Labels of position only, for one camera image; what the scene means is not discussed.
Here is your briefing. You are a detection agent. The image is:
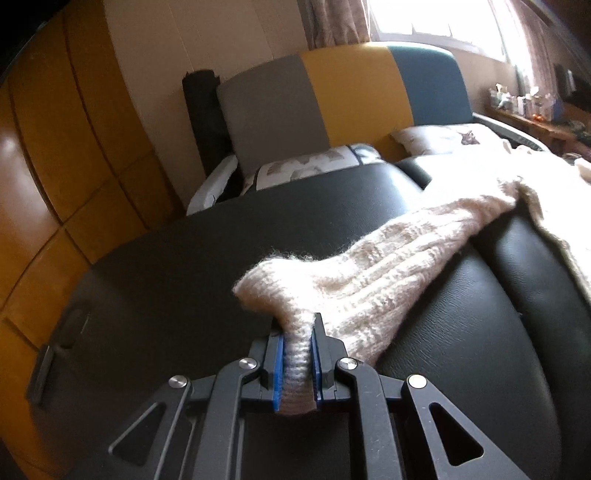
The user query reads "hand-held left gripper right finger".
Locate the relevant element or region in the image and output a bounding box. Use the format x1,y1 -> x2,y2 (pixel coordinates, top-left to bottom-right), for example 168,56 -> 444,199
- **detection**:
311,313 -> 532,480

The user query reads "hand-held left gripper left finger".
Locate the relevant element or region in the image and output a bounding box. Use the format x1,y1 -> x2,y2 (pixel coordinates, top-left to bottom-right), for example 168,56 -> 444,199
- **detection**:
83,335 -> 284,480

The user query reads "cream knit sweater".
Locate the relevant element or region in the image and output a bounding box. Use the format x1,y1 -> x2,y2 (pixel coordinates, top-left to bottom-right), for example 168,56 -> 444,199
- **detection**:
232,145 -> 591,416

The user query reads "triangle pattern pillow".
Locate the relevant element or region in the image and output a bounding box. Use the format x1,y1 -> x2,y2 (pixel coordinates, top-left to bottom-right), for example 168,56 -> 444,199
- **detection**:
242,144 -> 386,192

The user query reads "deer print pillow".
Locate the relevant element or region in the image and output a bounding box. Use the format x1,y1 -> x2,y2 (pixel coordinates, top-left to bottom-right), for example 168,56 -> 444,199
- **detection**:
392,126 -> 509,160

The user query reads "black rolled mat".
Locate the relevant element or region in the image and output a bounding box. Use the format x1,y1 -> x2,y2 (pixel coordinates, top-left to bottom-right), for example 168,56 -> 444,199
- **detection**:
181,69 -> 232,204

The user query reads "grey yellow blue sofa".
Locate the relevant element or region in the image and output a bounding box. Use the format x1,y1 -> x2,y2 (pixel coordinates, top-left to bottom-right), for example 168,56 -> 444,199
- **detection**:
187,42 -> 550,215

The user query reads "orange wooden wardrobe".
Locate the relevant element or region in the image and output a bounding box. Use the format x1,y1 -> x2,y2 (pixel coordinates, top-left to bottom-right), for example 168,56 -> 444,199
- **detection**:
0,4 -> 190,462

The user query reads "cluttered wooden side table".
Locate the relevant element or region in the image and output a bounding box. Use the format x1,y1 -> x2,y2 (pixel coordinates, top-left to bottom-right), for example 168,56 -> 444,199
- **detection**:
485,83 -> 591,158

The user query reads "patterned curtain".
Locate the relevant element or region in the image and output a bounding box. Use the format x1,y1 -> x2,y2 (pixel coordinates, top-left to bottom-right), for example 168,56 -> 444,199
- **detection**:
307,0 -> 372,49

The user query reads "large barred window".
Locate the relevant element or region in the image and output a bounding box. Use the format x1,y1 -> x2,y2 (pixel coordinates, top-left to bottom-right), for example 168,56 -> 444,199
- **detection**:
367,0 -> 522,63

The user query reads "sheer curtain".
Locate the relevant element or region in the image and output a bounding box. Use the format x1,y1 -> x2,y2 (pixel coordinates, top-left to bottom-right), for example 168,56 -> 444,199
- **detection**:
501,0 -> 559,97

